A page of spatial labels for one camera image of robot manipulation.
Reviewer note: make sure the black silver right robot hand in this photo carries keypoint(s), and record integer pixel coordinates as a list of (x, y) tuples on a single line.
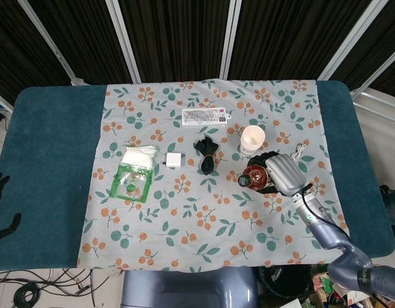
[(284, 173)]

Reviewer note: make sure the brown tea bottle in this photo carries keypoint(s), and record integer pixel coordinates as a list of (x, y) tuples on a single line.
[(256, 176)]

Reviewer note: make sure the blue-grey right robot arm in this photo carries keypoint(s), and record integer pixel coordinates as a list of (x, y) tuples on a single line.
[(325, 231)]

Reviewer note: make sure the white paper cup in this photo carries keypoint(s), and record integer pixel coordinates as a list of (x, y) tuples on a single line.
[(252, 141)]

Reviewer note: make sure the teal table cover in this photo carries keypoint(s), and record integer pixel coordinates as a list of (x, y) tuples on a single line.
[(50, 144)]

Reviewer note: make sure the black tied sock bundle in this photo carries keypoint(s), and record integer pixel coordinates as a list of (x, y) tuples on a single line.
[(206, 160)]

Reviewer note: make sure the white printed flat package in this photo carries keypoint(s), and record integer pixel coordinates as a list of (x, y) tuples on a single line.
[(204, 116)]

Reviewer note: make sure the black waste bin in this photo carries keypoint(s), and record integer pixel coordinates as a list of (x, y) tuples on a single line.
[(281, 282)]

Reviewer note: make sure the floral tablecloth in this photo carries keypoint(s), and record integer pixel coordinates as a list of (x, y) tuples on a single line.
[(184, 224)]

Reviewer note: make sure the white cube charger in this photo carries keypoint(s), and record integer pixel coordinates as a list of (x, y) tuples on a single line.
[(172, 159)]

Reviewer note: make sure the dark blue seat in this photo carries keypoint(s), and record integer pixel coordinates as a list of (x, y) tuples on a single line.
[(393, 205)]

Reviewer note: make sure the green white plastic packet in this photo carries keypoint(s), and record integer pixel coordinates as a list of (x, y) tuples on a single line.
[(136, 157)]

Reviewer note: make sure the blue-grey robot torso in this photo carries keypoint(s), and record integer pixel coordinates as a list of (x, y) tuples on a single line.
[(184, 288)]

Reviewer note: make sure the white aluminium partition post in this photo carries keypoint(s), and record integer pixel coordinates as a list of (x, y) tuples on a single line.
[(124, 41), (231, 38), (50, 41), (349, 40), (377, 74)]

